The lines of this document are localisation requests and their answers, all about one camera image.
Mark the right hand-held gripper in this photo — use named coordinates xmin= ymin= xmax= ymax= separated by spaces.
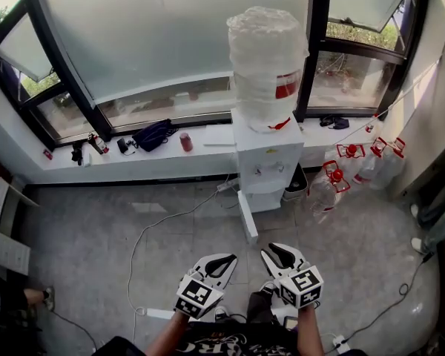
xmin=260 ymin=242 xmax=325 ymax=310

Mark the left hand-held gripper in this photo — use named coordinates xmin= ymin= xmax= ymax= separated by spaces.
xmin=174 ymin=253 xmax=239 ymax=320

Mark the white cabinet door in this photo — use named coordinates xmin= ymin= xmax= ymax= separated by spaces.
xmin=237 ymin=190 xmax=260 ymax=246

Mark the person's right forearm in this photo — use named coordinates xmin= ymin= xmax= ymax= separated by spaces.
xmin=295 ymin=304 xmax=326 ymax=356

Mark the person's left forearm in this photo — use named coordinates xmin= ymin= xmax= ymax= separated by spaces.
xmin=145 ymin=311 xmax=191 ymax=356

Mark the white water dispenser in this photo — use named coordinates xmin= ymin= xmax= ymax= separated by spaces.
xmin=231 ymin=108 xmax=306 ymax=214

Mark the plastic-wrapped water bottle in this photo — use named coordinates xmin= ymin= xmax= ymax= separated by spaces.
xmin=226 ymin=5 xmax=311 ymax=133

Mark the white drawer cabinet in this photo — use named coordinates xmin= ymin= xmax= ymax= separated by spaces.
xmin=0 ymin=168 xmax=41 ymax=277

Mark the person's right shoe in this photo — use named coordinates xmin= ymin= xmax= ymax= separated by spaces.
xmin=258 ymin=280 xmax=280 ymax=296

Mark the person's dark trouser leg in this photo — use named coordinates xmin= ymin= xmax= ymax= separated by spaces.
xmin=245 ymin=290 xmax=274 ymax=324

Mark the small waste bin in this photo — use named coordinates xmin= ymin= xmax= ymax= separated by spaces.
xmin=283 ymin=162 xmax=309 ymax=202

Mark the person's black printed t-shirt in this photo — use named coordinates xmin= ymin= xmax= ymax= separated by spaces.
xmin=176 ymin=320 xmax=302 ymax=356

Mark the long white power strip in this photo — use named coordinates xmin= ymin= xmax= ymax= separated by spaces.
xmin=134 ymin=306 xmax=176 ymax=321

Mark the white plug adapter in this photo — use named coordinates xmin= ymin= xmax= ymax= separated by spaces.
xmin=331 ymin=333 xmax=352 ymax=352

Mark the white flat board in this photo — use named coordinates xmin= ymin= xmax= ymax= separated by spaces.
xmin=202 ymin=124 xmax=236 ymax=148

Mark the black cloth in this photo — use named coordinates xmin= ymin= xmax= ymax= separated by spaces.
xmin=319 ymin=113 xmax=351 ymax=131

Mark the black power adapter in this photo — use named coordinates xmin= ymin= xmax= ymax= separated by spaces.
xmin=116 ymin=136 xmax=136 ymax=156

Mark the small black device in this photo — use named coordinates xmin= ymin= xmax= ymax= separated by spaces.
xmin=70 ymin=140 xmax=85 ymax=167

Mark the empty jug with red handle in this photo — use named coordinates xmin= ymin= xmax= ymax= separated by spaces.
xmin=369 ymin=136 xmax=407 ymax=191
xmin=353 ymin=136 xmax=389 ymax=185
xmin=309 ymin=159 xmax=352 ymax=223
xmin=334 ymin=143 xmax=366 ymax=174

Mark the white floor cable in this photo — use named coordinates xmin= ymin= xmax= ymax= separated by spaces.
xmin=127 ymin=188 xmax=224 ymax=313

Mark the black floor cable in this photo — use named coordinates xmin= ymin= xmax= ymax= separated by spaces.
xmin=340 ymin=252 xmax=435 ymax=345

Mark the black drawstring bag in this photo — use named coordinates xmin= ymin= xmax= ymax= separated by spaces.
xmin=132 ymin=118 xmax=179 ymax=153

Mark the white wall cable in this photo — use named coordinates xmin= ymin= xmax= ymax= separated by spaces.
xmin=332 ymin=62 xmax=441 ymax=147

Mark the black window frame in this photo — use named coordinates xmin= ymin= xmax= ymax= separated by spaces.
xmin=0 ymin=0 xmax=431 ymax=152

